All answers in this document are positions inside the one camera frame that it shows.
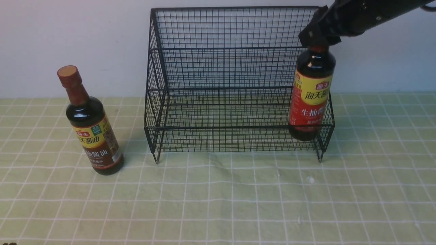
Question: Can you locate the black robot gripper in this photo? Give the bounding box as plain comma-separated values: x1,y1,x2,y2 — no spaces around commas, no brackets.
298,0,435,47

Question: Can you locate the red label soy sauce bottle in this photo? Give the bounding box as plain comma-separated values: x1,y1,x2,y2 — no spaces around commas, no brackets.
289,46,336,142

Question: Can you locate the brown label soy sauce bottle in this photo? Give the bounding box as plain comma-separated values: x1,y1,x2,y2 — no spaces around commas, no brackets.
57,65,124,176

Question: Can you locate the black wire mesh rack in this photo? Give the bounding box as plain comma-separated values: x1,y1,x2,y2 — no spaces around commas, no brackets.
144,6,335,163

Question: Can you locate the green checkered tablecloth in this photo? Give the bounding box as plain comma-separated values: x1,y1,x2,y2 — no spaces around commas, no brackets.
0,93,436,245

